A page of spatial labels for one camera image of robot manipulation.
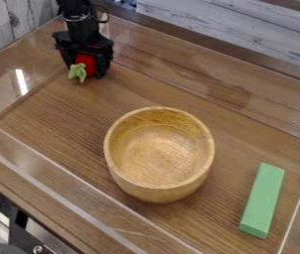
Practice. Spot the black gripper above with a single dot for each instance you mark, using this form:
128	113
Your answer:
95	45

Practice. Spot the red plush strawberry toy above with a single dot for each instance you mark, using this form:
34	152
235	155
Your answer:
83	67

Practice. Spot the wooden bowl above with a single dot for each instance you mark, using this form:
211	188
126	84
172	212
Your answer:
159	150

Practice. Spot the green rectangular block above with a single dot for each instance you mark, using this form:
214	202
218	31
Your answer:
261	201

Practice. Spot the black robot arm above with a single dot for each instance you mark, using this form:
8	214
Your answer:
80	18

